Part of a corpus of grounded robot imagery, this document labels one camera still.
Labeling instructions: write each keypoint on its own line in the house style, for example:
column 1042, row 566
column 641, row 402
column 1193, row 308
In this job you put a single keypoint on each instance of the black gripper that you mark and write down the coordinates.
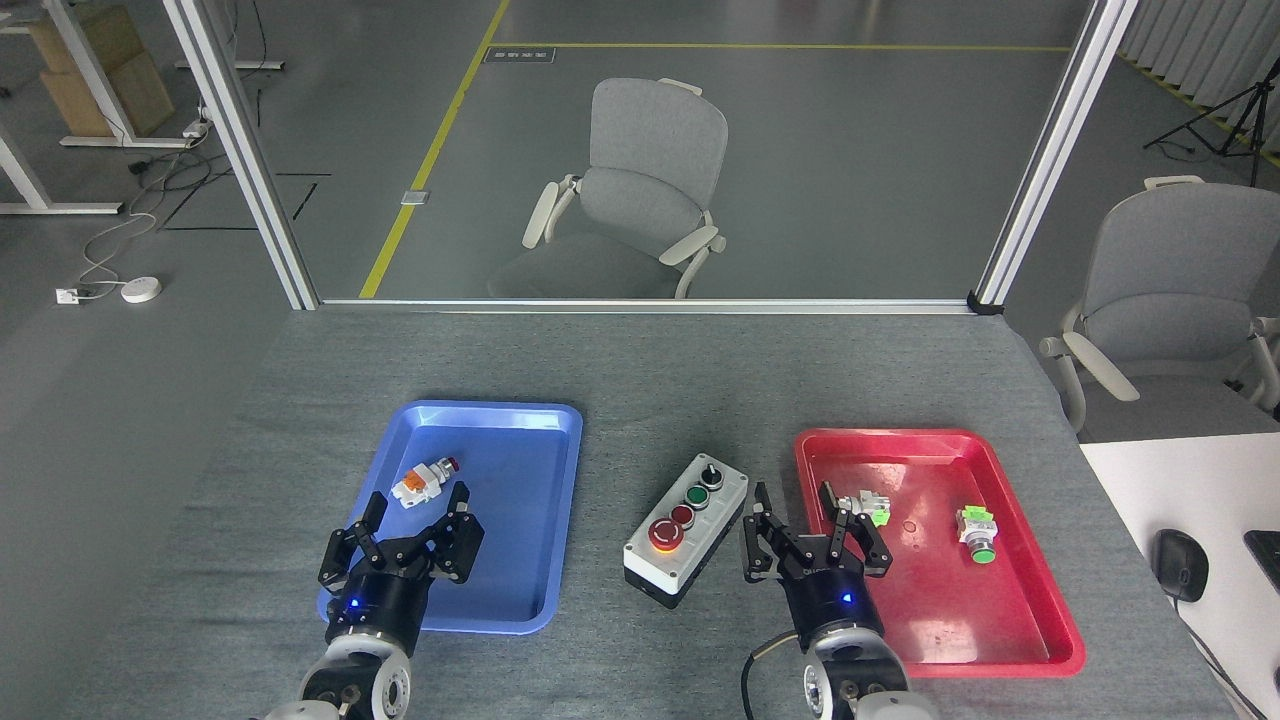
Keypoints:
column 830, row 595
column 385, row 595

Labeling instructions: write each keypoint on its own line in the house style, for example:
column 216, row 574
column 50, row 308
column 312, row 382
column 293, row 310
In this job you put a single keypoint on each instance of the grey control box with buttons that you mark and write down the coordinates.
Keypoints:
column 685, row 535

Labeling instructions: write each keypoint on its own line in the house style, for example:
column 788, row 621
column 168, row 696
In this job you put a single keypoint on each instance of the red push button orange block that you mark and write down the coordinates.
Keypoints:
column 425, row 483

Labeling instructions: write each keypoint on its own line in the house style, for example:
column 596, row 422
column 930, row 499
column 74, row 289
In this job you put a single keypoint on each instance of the black push button green block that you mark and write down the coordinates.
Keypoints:
column 872, row 505

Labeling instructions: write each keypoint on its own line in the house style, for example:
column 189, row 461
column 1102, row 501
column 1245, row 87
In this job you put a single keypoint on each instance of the brown cardboard box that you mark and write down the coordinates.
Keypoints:
column 110, row 80

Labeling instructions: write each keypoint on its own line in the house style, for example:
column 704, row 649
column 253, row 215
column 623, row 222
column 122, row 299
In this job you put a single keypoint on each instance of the blue plastic tray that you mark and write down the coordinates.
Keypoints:
column 510, row 560

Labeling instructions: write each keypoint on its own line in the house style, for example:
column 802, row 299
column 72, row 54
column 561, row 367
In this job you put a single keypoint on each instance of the red plastic tray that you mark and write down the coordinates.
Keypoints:
column 960, row 610

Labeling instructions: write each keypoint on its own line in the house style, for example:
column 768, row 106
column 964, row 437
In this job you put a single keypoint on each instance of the metal floor plate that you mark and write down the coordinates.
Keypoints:
column 415, row 197

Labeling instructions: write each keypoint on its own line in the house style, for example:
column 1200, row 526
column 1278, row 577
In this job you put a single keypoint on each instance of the white round floor device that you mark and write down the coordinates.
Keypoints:
column 141, row 290

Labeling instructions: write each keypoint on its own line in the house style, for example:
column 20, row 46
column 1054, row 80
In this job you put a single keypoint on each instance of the black computer mouse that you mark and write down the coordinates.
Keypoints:
column 1180, row 565

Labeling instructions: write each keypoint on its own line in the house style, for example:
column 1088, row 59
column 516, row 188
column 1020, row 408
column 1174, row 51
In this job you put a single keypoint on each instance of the white desk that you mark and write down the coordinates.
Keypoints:
column 1180, row 480

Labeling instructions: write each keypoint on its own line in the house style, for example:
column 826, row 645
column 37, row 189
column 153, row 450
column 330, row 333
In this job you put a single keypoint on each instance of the grey office chair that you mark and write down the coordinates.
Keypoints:
column 640, row 190
column 1170, row 290

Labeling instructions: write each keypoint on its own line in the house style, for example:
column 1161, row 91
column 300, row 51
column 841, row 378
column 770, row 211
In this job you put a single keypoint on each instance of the white floor socket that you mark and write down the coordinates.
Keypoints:
column 68, row 296

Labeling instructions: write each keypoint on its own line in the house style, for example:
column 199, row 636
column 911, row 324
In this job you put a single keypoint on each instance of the black keyboard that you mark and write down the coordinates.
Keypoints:
column 1265, row 555

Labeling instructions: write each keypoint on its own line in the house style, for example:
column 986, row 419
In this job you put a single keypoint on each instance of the white power strip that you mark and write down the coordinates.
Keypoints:
column 196, row 128

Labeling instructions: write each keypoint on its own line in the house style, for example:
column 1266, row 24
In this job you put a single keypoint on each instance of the dark floor sign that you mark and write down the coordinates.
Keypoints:
column 518, row 54

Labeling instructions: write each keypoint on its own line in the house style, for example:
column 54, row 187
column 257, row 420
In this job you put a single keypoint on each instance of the black tripod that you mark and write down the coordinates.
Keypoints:
column 1250, row 110

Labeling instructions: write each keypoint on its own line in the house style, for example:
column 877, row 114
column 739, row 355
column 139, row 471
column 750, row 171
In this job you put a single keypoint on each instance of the white curtain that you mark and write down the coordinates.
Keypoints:
column 1200, row 50

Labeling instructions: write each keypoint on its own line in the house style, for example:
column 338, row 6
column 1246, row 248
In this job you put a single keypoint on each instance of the green push button switch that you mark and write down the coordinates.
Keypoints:
column 977, row 530

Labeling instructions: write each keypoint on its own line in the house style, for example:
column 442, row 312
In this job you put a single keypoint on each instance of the silver aluminium rail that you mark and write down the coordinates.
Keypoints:
column 640, row 305

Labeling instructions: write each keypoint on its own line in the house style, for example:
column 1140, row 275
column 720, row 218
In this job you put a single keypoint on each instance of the silver aluminium post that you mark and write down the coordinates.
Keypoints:
column 250, row 160
column 1050, row 160

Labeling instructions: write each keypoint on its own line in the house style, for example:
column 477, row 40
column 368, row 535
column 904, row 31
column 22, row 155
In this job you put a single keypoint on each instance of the white desk frame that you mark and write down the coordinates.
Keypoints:
column 85, row 75
column 25, row 180

